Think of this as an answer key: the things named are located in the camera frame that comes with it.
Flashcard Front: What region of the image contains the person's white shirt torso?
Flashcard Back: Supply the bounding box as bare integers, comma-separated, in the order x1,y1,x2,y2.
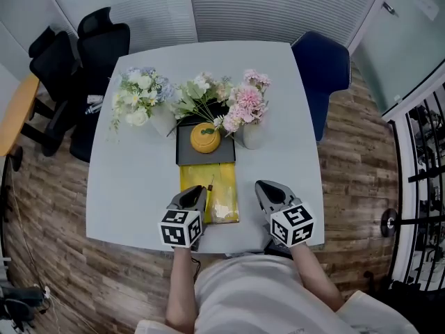
138,255,420,334

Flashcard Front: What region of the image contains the grey vase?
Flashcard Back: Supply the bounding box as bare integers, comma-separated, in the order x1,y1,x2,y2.
241,115,268,150

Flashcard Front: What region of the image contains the pink flower bouquet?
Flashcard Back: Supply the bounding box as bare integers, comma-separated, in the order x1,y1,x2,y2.
221,68,273,134

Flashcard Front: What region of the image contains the black open box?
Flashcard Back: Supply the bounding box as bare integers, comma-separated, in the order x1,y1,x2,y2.
175,103,237,166

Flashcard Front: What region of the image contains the white vase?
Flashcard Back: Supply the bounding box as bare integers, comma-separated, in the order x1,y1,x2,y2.
149,103,178,139

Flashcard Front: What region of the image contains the white and blue flower bouquet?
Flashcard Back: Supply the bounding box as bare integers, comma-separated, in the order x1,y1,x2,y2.
106,66,175,143

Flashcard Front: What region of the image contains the blue chair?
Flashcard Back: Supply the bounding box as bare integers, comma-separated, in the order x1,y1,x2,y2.
291,31,351,143

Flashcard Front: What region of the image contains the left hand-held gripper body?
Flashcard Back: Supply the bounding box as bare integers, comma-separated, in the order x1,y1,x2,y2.
158,185,209,252

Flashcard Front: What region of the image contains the black metal railing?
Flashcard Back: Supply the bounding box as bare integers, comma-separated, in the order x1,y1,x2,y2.
385,86,445,294

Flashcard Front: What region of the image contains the white paper notice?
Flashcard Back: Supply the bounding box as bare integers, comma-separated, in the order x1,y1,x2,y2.
412,0,440,22

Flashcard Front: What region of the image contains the orange wooden side desk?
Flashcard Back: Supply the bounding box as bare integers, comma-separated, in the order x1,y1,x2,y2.
0,74,41,157

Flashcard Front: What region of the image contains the cream and green flower bouquet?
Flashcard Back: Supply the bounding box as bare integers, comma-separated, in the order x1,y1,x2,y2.
166,70,234,138

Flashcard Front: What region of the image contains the power strip with cables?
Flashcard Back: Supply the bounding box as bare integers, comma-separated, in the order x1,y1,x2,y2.
0,283,53,332

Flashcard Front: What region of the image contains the black mesh office chair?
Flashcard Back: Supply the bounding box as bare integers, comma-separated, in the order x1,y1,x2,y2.
68,6,131,164
20,26,81,157

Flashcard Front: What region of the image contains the person's right forearm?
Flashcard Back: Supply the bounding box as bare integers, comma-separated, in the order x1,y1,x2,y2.
288,242,346,313

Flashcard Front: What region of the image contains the black round disc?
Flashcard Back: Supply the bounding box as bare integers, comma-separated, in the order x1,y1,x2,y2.
380,207,398,237

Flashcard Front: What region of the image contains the yellow plastic container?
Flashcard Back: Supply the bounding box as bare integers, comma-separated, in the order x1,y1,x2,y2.
179,161,241,225

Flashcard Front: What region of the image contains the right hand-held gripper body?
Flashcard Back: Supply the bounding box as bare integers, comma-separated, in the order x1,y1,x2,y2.
254,180,316,248

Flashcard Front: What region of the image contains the person's left forearm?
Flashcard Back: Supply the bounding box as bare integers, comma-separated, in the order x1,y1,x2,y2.
164,245,202,334

